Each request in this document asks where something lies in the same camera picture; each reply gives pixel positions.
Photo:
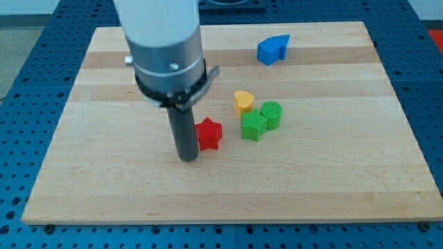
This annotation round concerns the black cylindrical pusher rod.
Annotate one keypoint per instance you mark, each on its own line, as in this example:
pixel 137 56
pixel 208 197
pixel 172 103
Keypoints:
pixel 183 129

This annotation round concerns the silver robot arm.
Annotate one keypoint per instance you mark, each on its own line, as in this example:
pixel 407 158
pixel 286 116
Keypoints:
pixel 166 53

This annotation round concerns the red star block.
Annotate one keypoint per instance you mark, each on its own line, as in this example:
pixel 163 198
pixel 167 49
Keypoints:
pixel 209 133

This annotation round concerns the green cylinder block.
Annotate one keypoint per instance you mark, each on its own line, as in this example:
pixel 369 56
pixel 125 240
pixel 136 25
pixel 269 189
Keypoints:
pixel 273 112

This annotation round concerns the yellow heart block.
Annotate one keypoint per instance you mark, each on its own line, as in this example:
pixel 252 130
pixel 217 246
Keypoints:
pixel 243 102

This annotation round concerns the wooden board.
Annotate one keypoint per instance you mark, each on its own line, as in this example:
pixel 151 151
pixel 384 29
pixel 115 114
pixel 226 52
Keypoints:
pixel 344 151

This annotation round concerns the green star block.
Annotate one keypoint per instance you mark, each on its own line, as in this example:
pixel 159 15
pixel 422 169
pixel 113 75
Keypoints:
pixel 253 125

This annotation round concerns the blue arrow block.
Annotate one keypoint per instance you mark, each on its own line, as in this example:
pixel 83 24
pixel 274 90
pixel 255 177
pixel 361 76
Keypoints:
pixel 273 49

